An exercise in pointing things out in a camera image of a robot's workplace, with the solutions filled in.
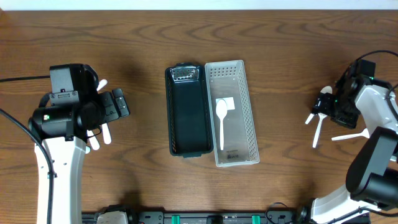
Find black plastic basket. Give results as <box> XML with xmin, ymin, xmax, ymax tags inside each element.
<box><xmin>165</xmin><ymin>63</ymin><xmax>213</xmax><ymax>158</ymax></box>

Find white fork upper left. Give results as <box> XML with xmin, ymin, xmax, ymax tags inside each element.
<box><xmin>96</xmin><ymin>79</ymin><xmax>108</xmax><ymax>91</ymax></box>

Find white spoon lower pair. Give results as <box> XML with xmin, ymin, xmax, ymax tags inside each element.
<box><xmin>312</xmin><ymin>113</ymin><xmax>327</xmax><ymax>148</ymax></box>

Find white spoon pair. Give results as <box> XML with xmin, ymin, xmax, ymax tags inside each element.
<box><xmin>305</xmin><ymin>86</ymin><xmax>332</xmax><ymax>124</ymax></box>
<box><xmin>312</xmin><ymin>113</ymin><xmax>327</xmax><ymax>148</ymax></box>

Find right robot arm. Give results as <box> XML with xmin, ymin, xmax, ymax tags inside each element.
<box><xmin>297</xmin><ymin>76</ymin><xmax>397</xmax><ymax>223</ymax></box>

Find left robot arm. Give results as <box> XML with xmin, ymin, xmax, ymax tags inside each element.
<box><xmin>29</xmin><ymin>88</ymin><xmax>129</xmax><ymax>223</ymax></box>

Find white fork middle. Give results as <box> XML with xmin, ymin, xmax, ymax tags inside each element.
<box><xmin>86</xmin><ymin>130</ymin><xmax>100</xmax><ymax>151</ymax></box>

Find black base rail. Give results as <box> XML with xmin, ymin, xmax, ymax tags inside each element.
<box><xmin>81</xmin><ymin>205</ymin><xmax>308</xmax><ymax>224</ymax></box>

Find white spoon upper pair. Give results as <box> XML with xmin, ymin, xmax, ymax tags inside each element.
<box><xmin>305</xmin><ymin>86</ymin><xmax>332</xmax><ymax>124</ymax></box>

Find clear plastic basket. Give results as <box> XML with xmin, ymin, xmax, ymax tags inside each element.
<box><xmin>205</xmin><ymin>60</ymin><xmax>260</xmax><ymax>167</ymax></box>

